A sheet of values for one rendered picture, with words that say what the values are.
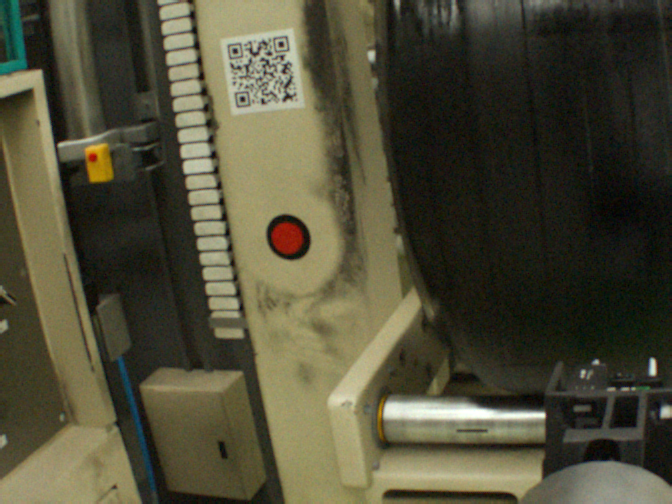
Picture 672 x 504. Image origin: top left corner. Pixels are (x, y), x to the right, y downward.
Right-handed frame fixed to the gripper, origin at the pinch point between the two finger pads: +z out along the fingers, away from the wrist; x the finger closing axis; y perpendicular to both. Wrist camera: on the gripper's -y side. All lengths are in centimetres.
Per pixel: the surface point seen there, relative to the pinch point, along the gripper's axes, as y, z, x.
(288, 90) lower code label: 22.9, 21.2, 30.5
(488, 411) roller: -6.1, 17.8, 13.5
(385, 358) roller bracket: -2.5, 22.1, 24.1
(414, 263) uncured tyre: 9.3, 8.1, 16.3
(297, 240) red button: 8.9, 22.5, 31.8
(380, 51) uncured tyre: 24.9, 5.9, 16.5
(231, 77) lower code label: 24.8, 21.0, 36.1
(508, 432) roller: -7.9, 17.3, 11.6
